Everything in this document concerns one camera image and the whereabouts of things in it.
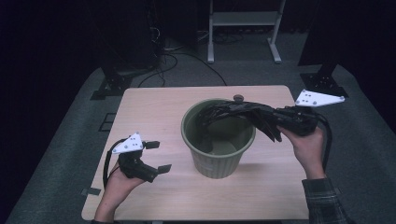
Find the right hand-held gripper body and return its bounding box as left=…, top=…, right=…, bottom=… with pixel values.
left=275, top=89, right=346, bottom=137

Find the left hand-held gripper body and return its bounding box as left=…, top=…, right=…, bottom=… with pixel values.
left=111, top=133, right=160, bottom=184

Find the black plastic bag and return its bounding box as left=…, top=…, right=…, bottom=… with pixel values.
left=195, top=101, right=284, bottom=155

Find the green plastic bin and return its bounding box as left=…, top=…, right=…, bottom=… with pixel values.
left=180, top=98, right=257, bottom=180

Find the person's left hand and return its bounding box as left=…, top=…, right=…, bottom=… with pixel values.
left=105, top=161, right=146, bottom=201

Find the person's right hand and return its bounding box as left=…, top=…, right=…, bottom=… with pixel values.
left=277, top=125, right=327, bottom=181

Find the black stand base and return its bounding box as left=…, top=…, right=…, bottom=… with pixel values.
left=90, top=65, right=134, bottom=101
left=299, top=63, right=349, bottom=99

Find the grey tape strip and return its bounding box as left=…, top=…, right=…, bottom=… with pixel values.
left=80, top=187, right=102, bottom=197

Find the white metal stand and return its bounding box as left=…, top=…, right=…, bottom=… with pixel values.
left=207, top=0, right=287, bottom=64

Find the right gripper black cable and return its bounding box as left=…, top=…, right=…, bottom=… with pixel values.
left=315, top=111, right=333, bottom=174

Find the black floor cable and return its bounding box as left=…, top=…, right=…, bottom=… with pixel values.
left=136, top=50, right=228, bottom=89

